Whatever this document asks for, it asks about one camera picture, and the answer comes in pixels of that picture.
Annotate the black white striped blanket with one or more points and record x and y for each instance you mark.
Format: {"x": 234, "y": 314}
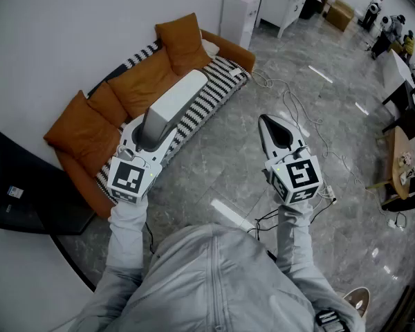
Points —
{"x": 211, "y": 85}

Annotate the black bin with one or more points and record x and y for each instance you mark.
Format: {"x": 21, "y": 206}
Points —
{"x": 309, "y": 7}

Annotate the white blanket label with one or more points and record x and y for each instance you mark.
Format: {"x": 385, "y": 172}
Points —
{"x": 235, "y": 71}

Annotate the white desk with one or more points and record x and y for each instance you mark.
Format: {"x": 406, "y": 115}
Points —
{"x": 280, "y": 2}

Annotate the white charger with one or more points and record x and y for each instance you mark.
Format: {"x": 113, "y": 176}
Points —
{"x": 392, "y": 223}

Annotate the large orange cushion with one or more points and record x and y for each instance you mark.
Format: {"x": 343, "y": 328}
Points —
{"x": 79, "y": 133}

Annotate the person's left forearm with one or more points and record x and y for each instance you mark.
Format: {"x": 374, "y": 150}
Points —
{"x": 126, "y": 233}

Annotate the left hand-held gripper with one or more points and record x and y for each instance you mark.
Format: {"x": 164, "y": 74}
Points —
{"x": 126, "y": 180}

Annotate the black cabinet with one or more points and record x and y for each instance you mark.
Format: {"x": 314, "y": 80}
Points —
{"x": 24, "y": 192}

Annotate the person's grey jacket torso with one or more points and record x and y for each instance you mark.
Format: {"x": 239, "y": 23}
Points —
{"x": 211, "y": 282}

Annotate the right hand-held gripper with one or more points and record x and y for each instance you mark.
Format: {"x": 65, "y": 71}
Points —
{"x": 297, "y": 178}

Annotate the wooden table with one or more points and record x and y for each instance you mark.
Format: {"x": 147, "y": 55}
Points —
{"x": 399, "y": 150}

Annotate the square orange cushion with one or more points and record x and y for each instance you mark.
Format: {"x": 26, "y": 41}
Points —
{"x": 183, "y": 43}

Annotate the large cardboard box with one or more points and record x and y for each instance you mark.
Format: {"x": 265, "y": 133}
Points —
{"x": 339, "y": 15}

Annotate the tall white cabinet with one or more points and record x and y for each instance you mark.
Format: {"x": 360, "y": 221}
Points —
{"x": 238, "y": 16}

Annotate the small white ornament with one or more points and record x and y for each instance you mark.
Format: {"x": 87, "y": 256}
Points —
{"x": 405, "y": 159}
{"x": 404, "y": 176}

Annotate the white table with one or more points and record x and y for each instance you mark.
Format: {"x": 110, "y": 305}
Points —
{"x": 403, "y": 69}

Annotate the white power strip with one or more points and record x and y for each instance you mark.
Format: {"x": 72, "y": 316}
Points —
{"x": 326, "y": 192}

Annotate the long orange back cushion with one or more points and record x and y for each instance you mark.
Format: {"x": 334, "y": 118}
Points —
{"x": 141, "y": 85}

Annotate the small cardboard box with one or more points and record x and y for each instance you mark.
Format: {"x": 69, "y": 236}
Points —
{"x": 396, "y": 47}

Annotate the white book brown cover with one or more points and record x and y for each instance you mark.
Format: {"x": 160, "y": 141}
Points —
{"x": 174, "y": 99}

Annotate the black chair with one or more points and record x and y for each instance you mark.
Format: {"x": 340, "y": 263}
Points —
{"x": 409, "y": 112}

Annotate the white pillow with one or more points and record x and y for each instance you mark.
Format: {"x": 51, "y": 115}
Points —
{"x": 210, "y": 47}

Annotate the round wooden stool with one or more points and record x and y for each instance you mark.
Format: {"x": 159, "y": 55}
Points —
{"x": 358, "y": 299}

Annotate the person's right forearm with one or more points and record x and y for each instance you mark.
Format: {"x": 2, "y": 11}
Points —
{"x": 295, "y": 240}

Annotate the orange sofa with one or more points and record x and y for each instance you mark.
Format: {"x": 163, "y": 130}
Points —
{"x": 235, "y": 52}

